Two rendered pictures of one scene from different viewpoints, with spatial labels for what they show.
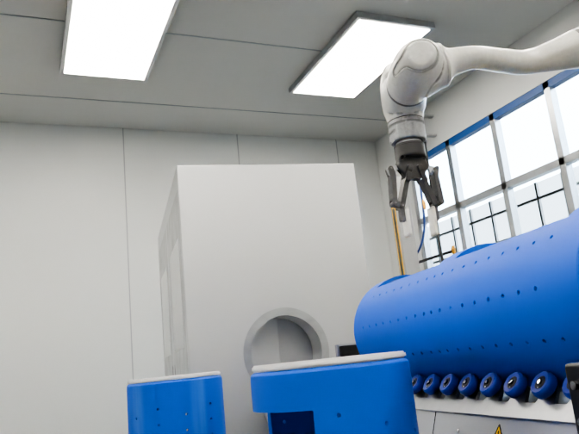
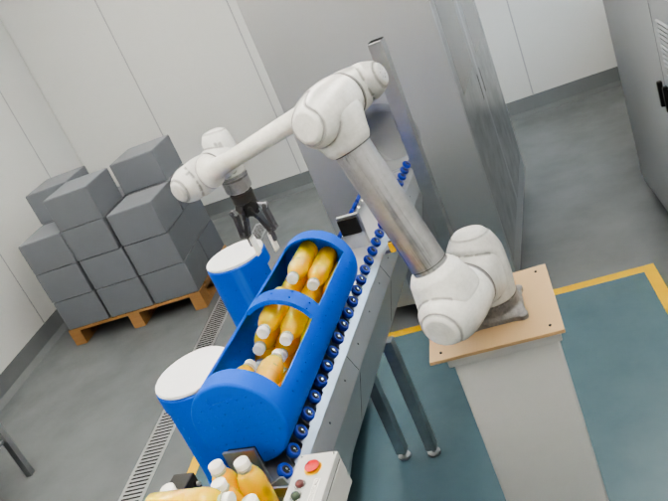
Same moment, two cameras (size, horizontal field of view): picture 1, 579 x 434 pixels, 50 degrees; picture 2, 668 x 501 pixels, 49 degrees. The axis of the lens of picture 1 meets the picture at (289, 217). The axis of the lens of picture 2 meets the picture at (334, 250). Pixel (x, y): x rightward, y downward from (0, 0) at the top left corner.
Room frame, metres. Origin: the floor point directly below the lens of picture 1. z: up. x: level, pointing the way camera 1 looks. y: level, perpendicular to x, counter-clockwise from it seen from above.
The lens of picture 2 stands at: (-0.12, -1.93, 2.16)
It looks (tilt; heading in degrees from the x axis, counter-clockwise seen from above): 23 degrees down; 40
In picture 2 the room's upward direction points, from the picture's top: 23 degrees counter-clockwise
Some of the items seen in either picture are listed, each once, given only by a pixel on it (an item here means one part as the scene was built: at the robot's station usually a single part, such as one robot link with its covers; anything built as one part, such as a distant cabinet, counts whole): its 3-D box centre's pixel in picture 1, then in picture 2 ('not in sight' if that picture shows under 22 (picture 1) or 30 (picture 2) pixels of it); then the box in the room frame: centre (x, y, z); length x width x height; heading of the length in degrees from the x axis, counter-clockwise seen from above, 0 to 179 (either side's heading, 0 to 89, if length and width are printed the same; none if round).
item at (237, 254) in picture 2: (174, 377); (235, 255); (1.96, 0.40, 1.03); 0.28 x 0.28 x 0.01
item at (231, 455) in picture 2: not in sight; (249, 465); (0.84, -0.53, 0.99); 0.10 x 0.02 x 0.12; 106
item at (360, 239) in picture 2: (353, 367); (353, 232); (2.11, -0.16, 1.00); 0.10 x 0.04 x 0.15; 106
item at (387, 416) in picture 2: not in sight; (381, 403); (1.82, -0.17, 0.31); 0.06 x 0.06 x 0.63; 16
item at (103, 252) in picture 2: not in sight; (122, 240); (3.19, 2.90, 0.59); 1.20 x 0.80 x 1.19; 114
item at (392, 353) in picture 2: not in sight; (412, 398); (1.86, -0.30, 0.31); 0.06 x 0.06 x 0.63; 16
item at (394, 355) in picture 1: (328, 362); (193, 372); (1.16, -0.04, 1.03); 0.28 x 0.28 x 0.01
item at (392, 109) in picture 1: (402, 90); (220, 154); (1.45, -0.31, 1.67); 0.13 x 0.11 x 0.16; 1
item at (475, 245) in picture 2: not in sight; (477, 264); (1.50, -1.02, 1.18); 0.18 x 0.16 x 0.22; 1
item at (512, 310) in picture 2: not in sight; (492, 298); (1.53, -1.01, 1.04); 0.22 x 0.18 x 0.06; 24
